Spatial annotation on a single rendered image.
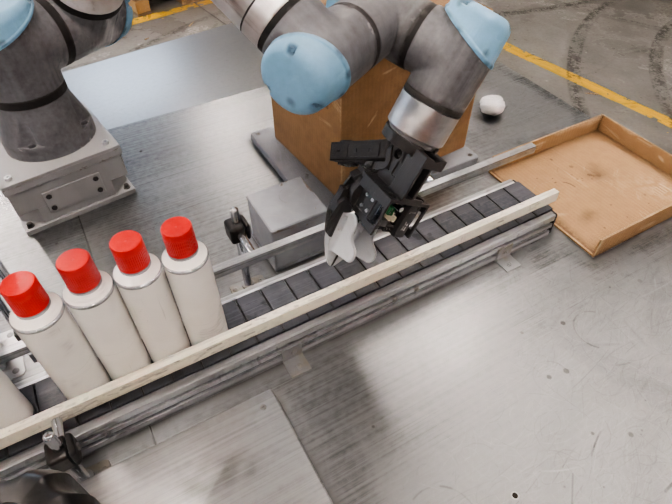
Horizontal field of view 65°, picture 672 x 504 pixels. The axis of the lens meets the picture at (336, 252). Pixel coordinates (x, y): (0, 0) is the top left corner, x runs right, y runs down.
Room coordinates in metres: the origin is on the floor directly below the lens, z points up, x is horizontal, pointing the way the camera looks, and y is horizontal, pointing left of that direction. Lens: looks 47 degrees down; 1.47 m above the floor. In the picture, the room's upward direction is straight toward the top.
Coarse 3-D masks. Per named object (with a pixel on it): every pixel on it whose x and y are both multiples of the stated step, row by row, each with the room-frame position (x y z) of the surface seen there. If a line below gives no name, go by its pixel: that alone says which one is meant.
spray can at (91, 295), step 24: (72, 264) 0.34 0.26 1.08; (72, 288) 0.33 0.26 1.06; (96, 288) 0.34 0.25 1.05; (72, 312) 0.33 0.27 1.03; (96, 312) 0.33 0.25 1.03; (120, 312) 0.35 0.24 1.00; (96, 336) 0.33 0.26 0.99; (120, 336) 0.33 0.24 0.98; (120, 360) 0.33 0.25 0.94; (144, 360) 0.35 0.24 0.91
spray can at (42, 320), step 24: (0, 288) 0.31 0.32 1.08; (24, 288) 0.31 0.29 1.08; (24, 312) 0.30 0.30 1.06; (48, 312) 0.31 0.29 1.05; (24, 336) 0.30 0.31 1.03; (48, 336) 0.30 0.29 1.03; (72, 336) 0.32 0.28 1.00; (48, 360) 0.30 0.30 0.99; (72, 360) 0.30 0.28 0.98; (96, 360) 0.33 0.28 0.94; (72, 384) 0.30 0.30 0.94; (96, 384) 0.31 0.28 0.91
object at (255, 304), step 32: (512, 192) 0.70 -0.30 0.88; (448, 224) 0.62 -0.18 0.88; (512, 224) 0.62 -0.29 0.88; (384, 256) 0.55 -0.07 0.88; (448, 256) 0.55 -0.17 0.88; (288, 288) 0.48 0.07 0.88; (320, 288) 0.48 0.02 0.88; (224, 352) 0.37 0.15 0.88; (32, 384) 0.33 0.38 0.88; (160, 384) 0.33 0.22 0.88; (96, 416) 0.29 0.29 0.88
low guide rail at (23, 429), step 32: (544, 192) 0.65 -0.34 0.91; (480, 224) 0.58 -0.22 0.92; (416, 256) 0.52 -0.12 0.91; (352, 288) 0.46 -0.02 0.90; (256, 320) 0.40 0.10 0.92; (288, 320) 0.41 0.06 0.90; (192, 352) 0.35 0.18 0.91; (128, 384) 0.31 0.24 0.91; (32, 416) 0.27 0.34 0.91; (64, 416) 0.27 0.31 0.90; (0, 448) 0.24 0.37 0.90
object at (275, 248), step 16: (528, 144) 0.72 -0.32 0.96; (496, 160) 0.68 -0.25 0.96; (512, 160) 0.69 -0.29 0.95; (448, 176) 0.64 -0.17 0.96; (464, 176) 0.64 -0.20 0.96; (432, 192) 0.61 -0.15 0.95; (320, 224) 0.53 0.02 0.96; (288, 240) 0.50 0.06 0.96; (304, 240) 0.51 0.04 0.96; (240, 256) 0.47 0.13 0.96; (256, 256) 0.47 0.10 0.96; (272, 256) 0.48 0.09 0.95; (224, 272) 0.45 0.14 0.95; (0, 352) 0.32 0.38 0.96; (16, 352) 0.32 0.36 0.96
